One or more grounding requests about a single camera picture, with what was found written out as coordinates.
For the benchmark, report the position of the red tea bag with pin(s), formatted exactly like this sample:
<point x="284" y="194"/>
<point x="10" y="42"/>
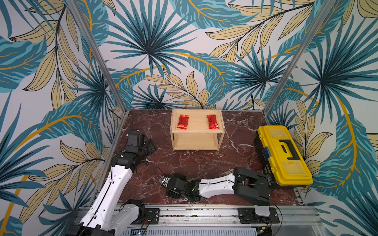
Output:
<point x="212" y="121"/>
<point x="183" y="122"/>

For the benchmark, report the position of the aluminium front rail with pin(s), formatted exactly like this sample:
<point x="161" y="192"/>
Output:
<point x="223" y="220"/>

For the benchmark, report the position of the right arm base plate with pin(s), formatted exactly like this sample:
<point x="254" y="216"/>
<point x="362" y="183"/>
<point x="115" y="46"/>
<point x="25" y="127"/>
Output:
<point x="247" y="215"/>

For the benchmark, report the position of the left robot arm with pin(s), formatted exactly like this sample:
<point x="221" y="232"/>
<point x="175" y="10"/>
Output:
<point x="99" y="220"/>

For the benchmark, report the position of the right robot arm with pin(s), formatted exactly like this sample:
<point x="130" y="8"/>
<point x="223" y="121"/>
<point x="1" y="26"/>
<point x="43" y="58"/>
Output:
<point x="246" y="184"/>

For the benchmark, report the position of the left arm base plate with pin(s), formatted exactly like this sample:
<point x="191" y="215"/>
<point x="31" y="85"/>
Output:
<point x="147" y="216"/>

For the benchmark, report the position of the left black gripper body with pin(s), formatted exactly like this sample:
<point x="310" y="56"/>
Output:
<point x="148" y="148"/>

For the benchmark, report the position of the wooden two-tier shelf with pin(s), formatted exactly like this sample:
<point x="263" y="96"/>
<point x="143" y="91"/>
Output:
<point x="198" y="135"/>

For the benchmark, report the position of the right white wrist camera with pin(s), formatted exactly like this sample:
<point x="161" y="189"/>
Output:
<point x="164" y="181"/>

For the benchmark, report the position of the yellow black toolbox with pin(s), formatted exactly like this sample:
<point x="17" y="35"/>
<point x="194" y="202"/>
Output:
<point x="280" y="158"/>

